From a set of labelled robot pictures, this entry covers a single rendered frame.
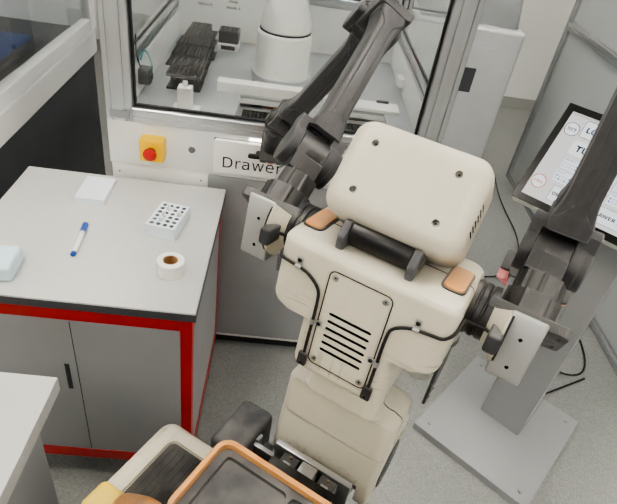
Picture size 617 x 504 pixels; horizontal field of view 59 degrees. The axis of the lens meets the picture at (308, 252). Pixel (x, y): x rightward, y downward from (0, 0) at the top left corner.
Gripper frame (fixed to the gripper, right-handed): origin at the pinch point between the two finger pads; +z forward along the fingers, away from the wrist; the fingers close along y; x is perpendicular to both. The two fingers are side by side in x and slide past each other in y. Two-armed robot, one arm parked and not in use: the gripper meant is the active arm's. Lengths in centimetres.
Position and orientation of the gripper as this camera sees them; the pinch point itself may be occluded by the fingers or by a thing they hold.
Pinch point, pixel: (270, 160)
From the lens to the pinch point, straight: 170.5
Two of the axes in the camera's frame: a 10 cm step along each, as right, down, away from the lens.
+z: -1.3, 2.8, 9.5
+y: 0.9, -9.5, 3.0
